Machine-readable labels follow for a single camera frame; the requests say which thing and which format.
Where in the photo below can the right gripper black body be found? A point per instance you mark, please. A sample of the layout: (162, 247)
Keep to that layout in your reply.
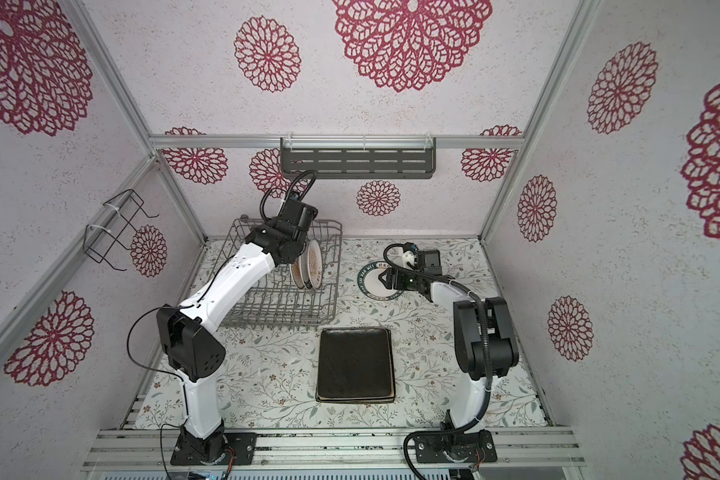
(421, 279)

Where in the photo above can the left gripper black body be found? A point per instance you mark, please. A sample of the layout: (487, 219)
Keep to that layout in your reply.
(303, 242)

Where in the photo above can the white round plate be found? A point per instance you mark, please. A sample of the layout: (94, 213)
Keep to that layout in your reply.
(371, 286)
(296, 275)
(304, 268)
(315, 264)

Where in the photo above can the white square plate black rim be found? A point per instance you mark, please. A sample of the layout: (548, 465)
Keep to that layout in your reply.
(356, 388)

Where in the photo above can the floral patterned rectangular plate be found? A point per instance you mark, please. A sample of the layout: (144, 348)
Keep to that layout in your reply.
(355, 397)

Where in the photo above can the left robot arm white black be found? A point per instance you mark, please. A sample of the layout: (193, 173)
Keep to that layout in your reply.
(188, 331)

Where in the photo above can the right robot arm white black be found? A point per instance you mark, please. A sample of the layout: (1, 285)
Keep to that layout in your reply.
(484, 339)

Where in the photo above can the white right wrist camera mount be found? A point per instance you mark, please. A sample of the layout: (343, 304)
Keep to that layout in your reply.
(409, 256)

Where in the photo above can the grey slotted wall shelf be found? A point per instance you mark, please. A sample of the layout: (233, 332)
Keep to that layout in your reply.
(361, 160)

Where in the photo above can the grey wire dish rack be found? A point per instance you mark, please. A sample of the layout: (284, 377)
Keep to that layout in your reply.
(276, 300)

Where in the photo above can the black wire wall holder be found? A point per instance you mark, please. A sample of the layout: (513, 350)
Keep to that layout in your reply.
(100, 238)

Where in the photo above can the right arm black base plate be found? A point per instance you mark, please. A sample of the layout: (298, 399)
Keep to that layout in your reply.
(453, 449)

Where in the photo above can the aluminium mounting rail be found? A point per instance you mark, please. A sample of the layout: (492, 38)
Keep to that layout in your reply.
(312, 449)

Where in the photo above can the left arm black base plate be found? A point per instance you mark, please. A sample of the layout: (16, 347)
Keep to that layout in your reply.
(219, 449)

